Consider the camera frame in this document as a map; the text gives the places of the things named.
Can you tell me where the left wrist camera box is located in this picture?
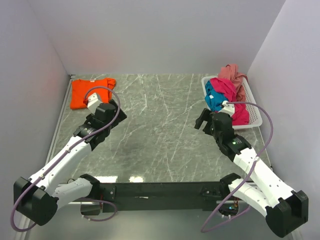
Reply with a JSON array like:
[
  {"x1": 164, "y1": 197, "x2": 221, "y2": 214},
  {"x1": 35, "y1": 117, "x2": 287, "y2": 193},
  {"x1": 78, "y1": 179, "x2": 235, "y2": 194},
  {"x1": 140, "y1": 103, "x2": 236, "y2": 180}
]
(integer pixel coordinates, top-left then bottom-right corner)
[{"x1": 87, "y1": 93, "x2": 102, "y2": 114}]

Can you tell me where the teal blue t shirt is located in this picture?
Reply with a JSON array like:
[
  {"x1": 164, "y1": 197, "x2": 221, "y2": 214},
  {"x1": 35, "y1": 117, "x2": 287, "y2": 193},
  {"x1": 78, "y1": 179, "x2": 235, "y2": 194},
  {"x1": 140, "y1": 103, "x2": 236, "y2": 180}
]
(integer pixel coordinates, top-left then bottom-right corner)
[{"x1": 204, "y1": 80, "x2": 227, "y2": 112}]

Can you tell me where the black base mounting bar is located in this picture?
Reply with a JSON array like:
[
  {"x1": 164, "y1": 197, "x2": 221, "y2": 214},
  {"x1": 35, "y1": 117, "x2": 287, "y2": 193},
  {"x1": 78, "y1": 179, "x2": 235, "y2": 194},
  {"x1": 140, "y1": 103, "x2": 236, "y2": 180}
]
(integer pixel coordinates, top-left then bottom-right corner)
[{"x1": 79, "y1": 181, "x2": 250, "y2": 216}]

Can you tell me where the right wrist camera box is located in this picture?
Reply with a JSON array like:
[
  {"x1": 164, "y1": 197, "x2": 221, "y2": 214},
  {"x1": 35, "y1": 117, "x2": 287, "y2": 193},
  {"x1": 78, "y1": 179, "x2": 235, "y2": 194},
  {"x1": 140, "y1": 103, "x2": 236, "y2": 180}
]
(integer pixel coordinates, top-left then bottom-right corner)
[{"x1": 219, "y1": 100, "x2": 236, "y2": 117}]

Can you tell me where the white plastic basket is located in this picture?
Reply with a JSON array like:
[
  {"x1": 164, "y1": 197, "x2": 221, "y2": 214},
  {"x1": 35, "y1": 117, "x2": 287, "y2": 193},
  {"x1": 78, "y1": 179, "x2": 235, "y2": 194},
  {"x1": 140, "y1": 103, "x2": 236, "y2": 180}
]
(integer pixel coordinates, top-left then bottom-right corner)
[{"x1": 201, "y1": 75, "x2": 263, "y2": 130}]

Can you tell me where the folded orange t shirt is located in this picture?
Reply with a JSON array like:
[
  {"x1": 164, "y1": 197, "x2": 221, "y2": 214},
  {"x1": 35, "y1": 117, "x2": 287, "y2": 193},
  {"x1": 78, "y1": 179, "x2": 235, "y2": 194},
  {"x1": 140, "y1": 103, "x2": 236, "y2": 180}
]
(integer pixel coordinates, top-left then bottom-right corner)
[{"x1": 69, "y1": 77, "x2": 117, "y2": 110}]

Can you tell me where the salmon pink t shirt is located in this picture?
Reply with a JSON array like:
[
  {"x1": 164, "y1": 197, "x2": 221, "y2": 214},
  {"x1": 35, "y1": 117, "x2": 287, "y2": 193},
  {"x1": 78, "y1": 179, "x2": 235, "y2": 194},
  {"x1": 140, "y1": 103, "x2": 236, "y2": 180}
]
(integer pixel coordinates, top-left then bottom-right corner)
[{"x1": 218, "y1": 63, "x2": 248, "y2": 102}]

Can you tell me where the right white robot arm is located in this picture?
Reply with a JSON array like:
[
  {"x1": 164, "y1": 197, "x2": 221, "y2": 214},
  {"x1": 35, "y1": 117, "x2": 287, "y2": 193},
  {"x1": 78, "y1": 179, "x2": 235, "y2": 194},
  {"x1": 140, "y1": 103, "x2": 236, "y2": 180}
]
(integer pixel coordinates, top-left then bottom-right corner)
[{"x1": 194, "y1": 108, "x2": 309, "y2": 238}]

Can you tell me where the magenta t shirt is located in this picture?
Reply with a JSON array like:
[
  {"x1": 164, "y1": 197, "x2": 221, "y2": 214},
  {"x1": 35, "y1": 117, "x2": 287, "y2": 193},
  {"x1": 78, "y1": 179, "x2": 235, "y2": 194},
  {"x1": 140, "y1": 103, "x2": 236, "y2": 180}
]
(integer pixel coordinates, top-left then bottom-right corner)
[{"x1": 209, "y1": 77, "x2": 249, "y2": 126}]

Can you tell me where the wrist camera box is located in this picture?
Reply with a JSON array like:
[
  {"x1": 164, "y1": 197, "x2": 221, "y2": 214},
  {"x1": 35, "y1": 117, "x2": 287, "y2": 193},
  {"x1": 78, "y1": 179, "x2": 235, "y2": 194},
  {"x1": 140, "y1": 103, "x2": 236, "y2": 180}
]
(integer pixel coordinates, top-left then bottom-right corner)
[
  {"x1": 219, "y1": 100, "x2": 236, "y2": 117},
  {"x1": 87, "y1": 93, "x2": 102, "y2": 114}
]

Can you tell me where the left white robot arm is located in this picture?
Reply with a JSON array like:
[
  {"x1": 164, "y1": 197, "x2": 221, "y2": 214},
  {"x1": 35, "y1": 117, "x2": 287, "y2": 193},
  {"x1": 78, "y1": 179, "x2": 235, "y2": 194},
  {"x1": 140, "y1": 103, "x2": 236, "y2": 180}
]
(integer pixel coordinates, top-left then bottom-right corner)
[{"x1": 10, "y1": 99, "x2": 127, "y2": 232}]

